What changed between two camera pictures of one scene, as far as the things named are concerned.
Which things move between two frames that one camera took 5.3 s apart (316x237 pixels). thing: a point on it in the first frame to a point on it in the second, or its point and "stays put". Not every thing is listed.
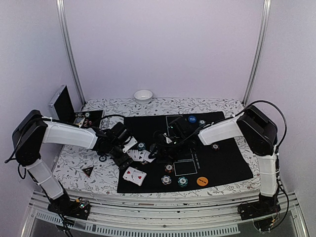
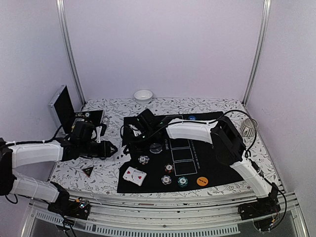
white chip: x=166 y=179 stays put
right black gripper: x=161 y=146 to x=132 y=139
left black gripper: x=123 y=162 to x=106 y=150
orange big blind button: x=202 y=181 stays put
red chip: x=169 y=168 stays put
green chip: x=182 y=181 stays put
